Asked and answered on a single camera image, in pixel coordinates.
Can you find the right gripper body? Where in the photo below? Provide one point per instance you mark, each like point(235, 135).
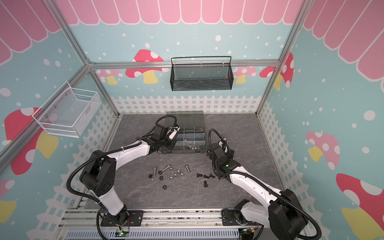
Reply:
point(217, 148)

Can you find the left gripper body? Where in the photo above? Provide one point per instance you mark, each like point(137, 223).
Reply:
point(166, 142)

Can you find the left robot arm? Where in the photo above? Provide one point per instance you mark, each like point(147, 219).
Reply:
point(99, 172)

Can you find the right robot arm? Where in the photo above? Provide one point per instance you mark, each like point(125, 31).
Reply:
point(278, 210)

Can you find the black bolt middle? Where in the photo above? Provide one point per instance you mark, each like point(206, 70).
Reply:
point(209, 176)

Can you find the green plastic organizer box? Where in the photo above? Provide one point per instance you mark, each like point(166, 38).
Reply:
point(192, 132)

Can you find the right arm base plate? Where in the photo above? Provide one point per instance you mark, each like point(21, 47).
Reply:
point(232, 217)

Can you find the black wire mesh basket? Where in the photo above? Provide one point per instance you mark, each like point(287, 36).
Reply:
point(210, 73)

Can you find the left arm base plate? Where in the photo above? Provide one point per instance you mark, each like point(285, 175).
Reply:
point(131, 218)

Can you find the white wire mesh basket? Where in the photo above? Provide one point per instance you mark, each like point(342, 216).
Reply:
point(68, 112)

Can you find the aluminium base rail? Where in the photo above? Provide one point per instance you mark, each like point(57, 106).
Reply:
point(152, 224)

